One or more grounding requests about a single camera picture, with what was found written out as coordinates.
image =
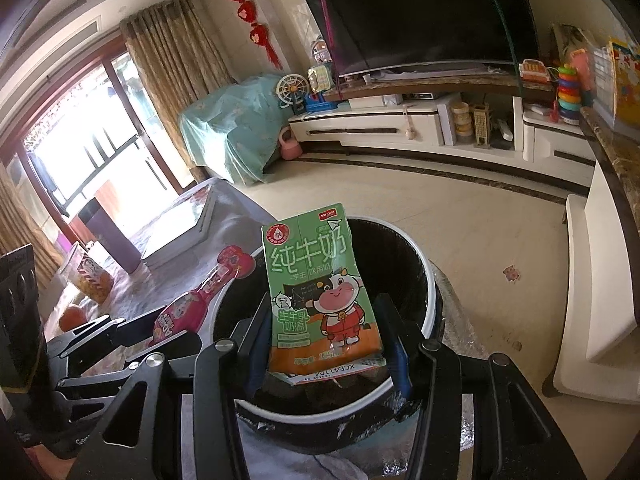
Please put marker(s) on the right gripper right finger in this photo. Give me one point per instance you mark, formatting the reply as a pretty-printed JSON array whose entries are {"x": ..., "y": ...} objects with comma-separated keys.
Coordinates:
[{"x": 400, "y": 345}]

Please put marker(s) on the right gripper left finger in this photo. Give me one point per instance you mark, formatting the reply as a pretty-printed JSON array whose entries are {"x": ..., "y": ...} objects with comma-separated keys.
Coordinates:
[{"x": 254, "y": 346}]

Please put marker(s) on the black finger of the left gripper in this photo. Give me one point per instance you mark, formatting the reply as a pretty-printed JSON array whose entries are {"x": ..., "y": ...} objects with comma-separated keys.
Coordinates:
[{"x": 138, "y": 329}]

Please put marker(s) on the red candy package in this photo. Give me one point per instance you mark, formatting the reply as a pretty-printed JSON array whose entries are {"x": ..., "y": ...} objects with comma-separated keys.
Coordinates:
[{"x": 189, "y": 311}]

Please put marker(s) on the green milk carton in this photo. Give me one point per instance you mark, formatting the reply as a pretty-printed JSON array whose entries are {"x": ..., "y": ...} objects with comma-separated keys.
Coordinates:
[{"x": 323, "y": 325}]

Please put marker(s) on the red apple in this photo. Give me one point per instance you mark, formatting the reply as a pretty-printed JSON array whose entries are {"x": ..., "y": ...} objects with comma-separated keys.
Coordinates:
[{"x": 72, "y": 317}]

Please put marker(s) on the jar of round snacks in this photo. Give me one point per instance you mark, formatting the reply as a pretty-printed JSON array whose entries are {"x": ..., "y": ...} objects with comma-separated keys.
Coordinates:
[{"x": 86, "y": 275}]

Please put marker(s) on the floral purple tablecloth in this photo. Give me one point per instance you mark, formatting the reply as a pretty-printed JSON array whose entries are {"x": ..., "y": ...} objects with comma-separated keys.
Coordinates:
[{"x": 235, "y": 219}]

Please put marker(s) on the purple thermos bottle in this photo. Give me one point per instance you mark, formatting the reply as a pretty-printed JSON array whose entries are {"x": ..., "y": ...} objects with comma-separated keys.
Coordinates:
[{"x": 113, "y": 240}]

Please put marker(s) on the left beige curtain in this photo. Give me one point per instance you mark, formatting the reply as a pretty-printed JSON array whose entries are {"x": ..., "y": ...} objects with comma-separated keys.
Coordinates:
[{"x": 17, "y": 229}]

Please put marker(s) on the beige curtain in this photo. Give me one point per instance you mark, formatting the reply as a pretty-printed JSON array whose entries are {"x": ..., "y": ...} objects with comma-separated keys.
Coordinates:
[
  {"x": 17, "y": 229},
  {"x": 178, "y": 62}
]

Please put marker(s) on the pink kettlebell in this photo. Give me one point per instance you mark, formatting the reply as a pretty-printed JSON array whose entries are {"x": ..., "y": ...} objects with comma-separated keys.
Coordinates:
[{"x": 289, "y": 147}]

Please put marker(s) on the white tv cabinet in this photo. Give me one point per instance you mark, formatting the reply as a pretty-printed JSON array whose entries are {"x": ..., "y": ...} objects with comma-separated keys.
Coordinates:
[{"x": 526, "y": 140}]

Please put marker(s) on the teal covered furniture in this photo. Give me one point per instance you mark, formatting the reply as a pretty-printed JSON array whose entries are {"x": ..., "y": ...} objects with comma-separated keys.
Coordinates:
[{"x": 234, "y": 130}]

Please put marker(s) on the toy ferris wheel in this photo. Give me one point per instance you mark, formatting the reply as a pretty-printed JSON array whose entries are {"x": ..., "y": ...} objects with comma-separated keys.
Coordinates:
[{"x": 292, "y": 91}]

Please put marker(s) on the toy telephone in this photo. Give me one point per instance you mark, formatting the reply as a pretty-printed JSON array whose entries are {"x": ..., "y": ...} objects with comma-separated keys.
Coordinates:
[{"x": 320, "y": 78}]

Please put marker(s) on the right beige curtain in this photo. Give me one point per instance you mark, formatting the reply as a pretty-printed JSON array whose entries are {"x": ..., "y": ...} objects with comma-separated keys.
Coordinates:
[{"x": 178, "y": 62}]

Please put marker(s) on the black flat television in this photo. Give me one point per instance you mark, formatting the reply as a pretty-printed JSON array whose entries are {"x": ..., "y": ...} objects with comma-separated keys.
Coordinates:
[{"x": 366, "y": 35}]

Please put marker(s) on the red hanging heart ornament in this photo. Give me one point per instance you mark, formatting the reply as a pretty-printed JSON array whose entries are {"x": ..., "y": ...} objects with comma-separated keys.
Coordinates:
[{"x": 259, "y": 33}]

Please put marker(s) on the rainbow stacking ring toy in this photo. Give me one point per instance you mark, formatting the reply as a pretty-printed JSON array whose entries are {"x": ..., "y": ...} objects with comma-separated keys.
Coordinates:
[{"x": 569, "y": 95}]

